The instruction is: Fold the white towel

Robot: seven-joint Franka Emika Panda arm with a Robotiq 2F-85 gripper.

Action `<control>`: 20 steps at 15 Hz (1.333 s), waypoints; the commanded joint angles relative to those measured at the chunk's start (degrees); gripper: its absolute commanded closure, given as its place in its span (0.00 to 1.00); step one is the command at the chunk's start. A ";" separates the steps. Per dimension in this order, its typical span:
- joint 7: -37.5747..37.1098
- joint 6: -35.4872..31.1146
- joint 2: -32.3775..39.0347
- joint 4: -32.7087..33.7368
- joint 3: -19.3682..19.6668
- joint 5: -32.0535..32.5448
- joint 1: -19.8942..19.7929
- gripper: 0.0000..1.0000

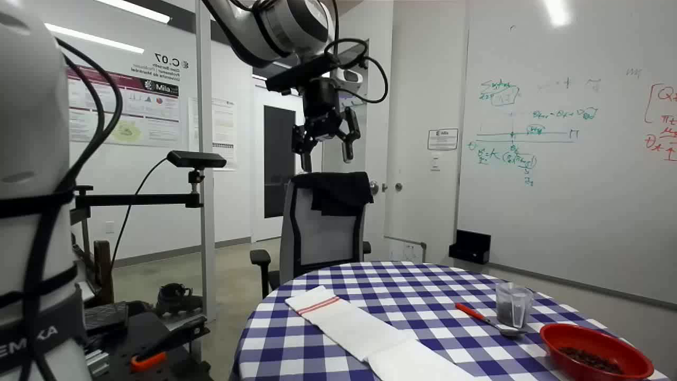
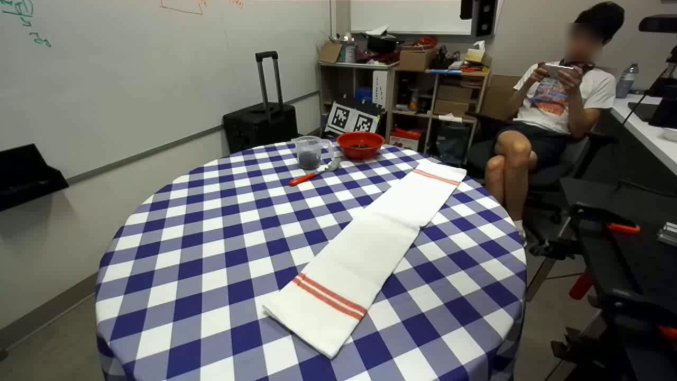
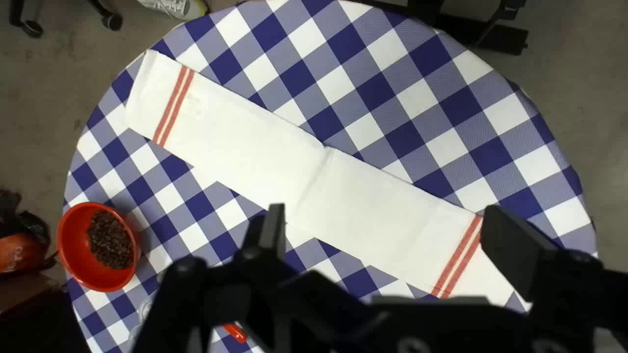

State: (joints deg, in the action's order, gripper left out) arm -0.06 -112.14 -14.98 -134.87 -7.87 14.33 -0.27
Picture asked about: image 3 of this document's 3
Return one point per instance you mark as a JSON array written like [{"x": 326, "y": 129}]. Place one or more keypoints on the blue white checkered tablecloth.
[{"x": 381, "y": 135}]

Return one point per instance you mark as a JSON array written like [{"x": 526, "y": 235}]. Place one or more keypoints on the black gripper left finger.
[{"x": 265, "y": 235}]

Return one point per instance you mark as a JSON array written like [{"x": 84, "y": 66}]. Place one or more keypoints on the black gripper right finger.
[{"x": 544, "y": 272}]

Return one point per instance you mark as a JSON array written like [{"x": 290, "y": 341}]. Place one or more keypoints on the orange black power tool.
[{"x": 23, "y": 237}]

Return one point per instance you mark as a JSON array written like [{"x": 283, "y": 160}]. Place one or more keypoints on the white towel with red stripes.
[{"x": 328, "y": 194}]

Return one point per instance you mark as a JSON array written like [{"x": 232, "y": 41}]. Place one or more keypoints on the red marker pen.
[{"x": 235, "y": 331}]

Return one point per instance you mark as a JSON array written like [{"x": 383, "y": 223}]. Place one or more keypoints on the red bowl with beans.
[{"x": 98, "y": 247}]

